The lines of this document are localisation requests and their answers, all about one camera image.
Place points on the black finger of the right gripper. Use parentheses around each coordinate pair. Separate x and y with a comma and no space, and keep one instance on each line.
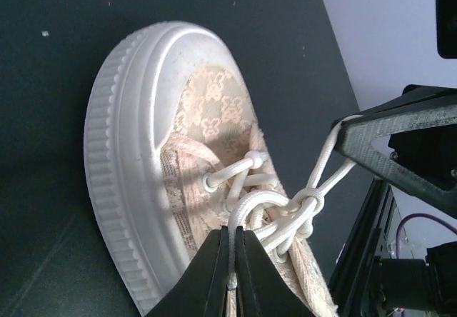
(365,141)

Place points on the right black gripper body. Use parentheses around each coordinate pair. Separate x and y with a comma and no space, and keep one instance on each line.
(429,153)

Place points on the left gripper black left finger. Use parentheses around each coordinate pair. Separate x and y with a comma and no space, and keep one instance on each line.
(201,290)

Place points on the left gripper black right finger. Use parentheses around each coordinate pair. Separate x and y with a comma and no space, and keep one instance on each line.
(261,291)

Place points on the white shoelace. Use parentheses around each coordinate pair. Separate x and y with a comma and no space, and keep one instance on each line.
(308,202)

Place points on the beige sneaker shoe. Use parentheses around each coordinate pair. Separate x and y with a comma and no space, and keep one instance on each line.
(169,105)

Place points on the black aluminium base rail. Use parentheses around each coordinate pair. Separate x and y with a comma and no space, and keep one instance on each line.
(354,283)

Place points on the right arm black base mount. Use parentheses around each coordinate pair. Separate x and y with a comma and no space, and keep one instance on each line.
(415,284)

